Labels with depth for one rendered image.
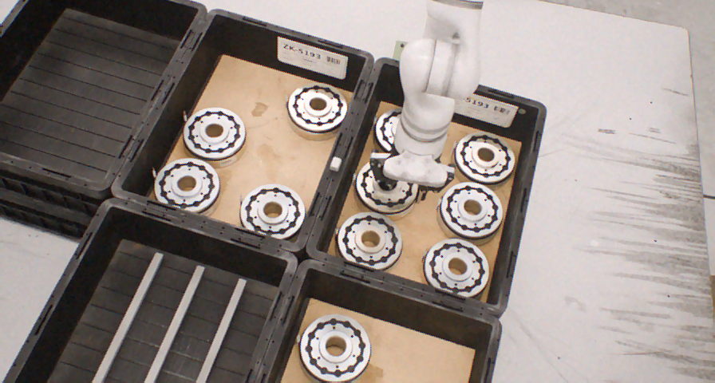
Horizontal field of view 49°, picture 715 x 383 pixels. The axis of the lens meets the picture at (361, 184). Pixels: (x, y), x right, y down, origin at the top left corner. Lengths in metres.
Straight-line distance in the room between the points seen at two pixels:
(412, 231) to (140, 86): 0.54
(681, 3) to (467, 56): 2.16
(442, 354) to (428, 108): 0.37
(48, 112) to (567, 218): 0.95
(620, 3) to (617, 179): 1.47
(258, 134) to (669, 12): 2.00
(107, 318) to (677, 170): 1.10
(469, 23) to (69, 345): 0.72
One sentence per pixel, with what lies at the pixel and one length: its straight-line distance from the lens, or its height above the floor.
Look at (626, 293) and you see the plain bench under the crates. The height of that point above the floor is 0.70.
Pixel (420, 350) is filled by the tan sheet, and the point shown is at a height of 0.83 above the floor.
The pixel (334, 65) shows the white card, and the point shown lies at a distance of 1.36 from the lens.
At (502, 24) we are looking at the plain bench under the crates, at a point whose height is 0.70.
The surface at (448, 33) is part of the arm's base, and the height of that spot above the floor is 0.90.
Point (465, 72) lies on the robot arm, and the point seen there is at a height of 1.19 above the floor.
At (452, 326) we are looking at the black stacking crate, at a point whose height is 0.88.
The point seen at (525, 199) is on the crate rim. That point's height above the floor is 0.93.
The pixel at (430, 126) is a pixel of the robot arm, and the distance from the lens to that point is 1.07.
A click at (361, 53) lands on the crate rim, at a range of 1.33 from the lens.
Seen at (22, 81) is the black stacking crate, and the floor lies 0.83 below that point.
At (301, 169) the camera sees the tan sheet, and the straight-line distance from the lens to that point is 1.30.
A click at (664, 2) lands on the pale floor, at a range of 3.07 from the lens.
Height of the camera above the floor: 1.93
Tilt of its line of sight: 58 degrees down
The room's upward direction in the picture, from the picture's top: 11 degrees clockwise
